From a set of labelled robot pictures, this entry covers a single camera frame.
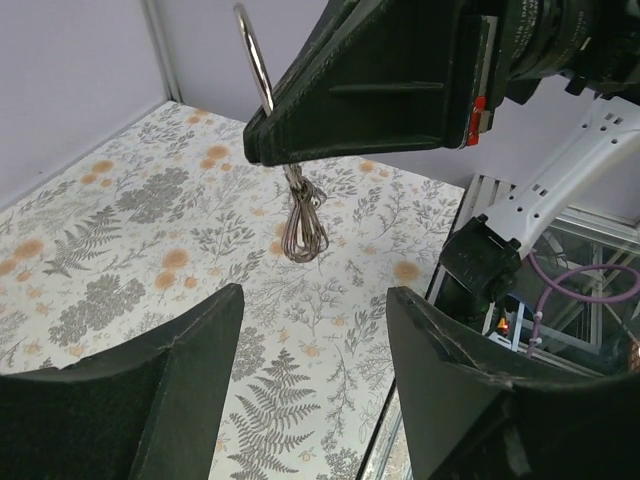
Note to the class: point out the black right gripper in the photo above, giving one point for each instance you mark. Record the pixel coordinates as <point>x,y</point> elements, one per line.
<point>593,44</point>

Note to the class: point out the metal keyring with clips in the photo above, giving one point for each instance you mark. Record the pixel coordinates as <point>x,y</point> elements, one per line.
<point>304,236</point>

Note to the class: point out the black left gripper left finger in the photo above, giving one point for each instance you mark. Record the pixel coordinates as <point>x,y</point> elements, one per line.
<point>149,408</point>

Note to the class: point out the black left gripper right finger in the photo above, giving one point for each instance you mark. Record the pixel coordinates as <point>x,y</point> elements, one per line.
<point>475,410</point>

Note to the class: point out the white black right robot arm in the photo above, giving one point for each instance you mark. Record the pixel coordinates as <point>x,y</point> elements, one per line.
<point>485,254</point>

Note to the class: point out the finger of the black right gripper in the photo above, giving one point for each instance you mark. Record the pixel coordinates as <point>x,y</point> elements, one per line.
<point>379,77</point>

